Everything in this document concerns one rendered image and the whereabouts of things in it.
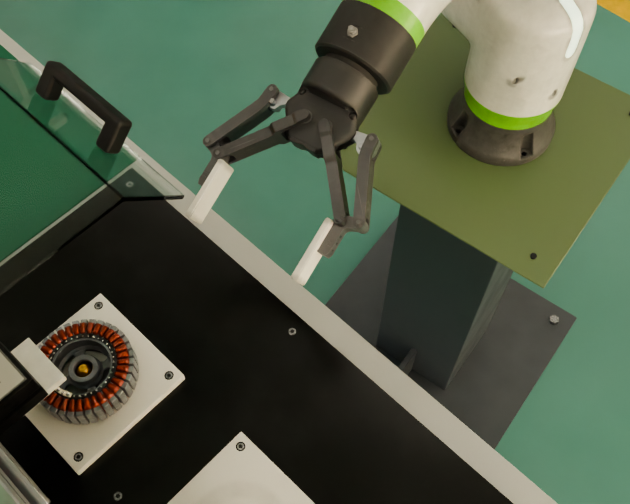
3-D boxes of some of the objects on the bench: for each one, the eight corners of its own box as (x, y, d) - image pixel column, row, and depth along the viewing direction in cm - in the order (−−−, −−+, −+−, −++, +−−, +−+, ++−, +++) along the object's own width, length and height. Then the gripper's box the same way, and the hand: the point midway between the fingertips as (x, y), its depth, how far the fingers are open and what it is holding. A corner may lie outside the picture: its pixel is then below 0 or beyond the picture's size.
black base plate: (134, 178, 103) (130, 168, 102) (521, 518, 81) (526, 514, 79) (-191, 424, 86) (-203, 418, 84) (188, 942, 64) (184, 949, 62)
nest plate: (102, 297, 92) (100, 292, 91) (185, 379, 87) (184, 375, 86) (-3, 383, 86) (-7, 379, 85) (79, 475, 81) (76, 472, 80)
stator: (97, 312, 90) (89, 298, 86) (160, 375, 86) (154, 362, 82) (17, 378, 85) (6, 365, 82) (79, 447, 82) (70, 436, 78)
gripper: (458, 136, 79) (352, 315, 78) (265, 45, 88) (167, 206, 86) (451, 108, 72) (335, 304, 71) (243, 12, 81) (135, 186, 79)
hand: (249, 240), depth 79 cm, fingers open, 13 cm apart
